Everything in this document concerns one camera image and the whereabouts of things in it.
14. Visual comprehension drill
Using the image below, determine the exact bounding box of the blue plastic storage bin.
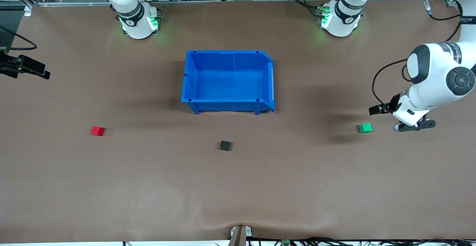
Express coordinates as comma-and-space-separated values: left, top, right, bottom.
181, 50, 276, 116

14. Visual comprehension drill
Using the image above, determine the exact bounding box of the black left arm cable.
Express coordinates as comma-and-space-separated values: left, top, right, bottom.
372, 0, 465, 105

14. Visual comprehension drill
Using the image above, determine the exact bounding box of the black left camera bracket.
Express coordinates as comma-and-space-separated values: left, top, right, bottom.
403, 119, 436, 131

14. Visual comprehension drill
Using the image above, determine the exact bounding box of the brown camera mount post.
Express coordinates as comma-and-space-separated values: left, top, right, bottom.
228, 225, 254, 246

